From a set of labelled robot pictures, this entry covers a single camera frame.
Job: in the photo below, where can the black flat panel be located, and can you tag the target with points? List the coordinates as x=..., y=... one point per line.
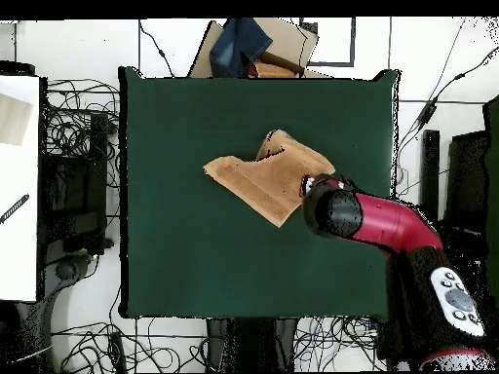
x=466, y=175

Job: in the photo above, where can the black rectangular floor frame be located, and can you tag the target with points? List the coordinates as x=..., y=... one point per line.
x=331, y=64

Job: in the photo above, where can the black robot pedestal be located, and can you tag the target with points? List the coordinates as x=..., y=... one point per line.
x=249, y=346

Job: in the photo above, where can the black striped stick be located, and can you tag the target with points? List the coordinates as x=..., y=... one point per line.
x=15, y=208

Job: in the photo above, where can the brown cardboard box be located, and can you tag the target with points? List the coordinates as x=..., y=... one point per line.
x=288, y=35

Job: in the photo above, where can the dark green table cloth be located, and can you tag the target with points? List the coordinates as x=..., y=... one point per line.
x=187, y=253

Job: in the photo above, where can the dark brown cloth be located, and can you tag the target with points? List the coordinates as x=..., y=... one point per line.
x=280, y=60

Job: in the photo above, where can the beige box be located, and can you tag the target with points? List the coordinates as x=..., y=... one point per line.
x=13, y=119

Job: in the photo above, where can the white side table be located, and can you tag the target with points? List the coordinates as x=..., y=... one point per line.
x=19, y=253

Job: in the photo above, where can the dark green draped cloth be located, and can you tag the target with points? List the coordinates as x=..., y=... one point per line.
x=493, y=175

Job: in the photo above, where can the black low box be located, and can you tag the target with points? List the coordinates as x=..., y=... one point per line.
x=15, y=68

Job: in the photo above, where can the black power strip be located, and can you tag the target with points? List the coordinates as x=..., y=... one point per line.
x=117, y=350

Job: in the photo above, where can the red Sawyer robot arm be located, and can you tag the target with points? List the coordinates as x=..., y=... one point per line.
x=390, y=222

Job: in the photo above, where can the orange terry towel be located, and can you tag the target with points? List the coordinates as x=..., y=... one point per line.
x=265, y=183

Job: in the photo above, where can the black equipment rack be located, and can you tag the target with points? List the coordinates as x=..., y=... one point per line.
x=74, y=194

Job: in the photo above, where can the black upright bar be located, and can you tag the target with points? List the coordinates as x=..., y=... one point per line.
x=429, y=175

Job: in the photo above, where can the orange cloth in box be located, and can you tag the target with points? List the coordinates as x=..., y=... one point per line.
x=273, y=71

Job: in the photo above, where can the blue denim jeans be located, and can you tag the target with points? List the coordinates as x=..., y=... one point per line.
x=237, y=43

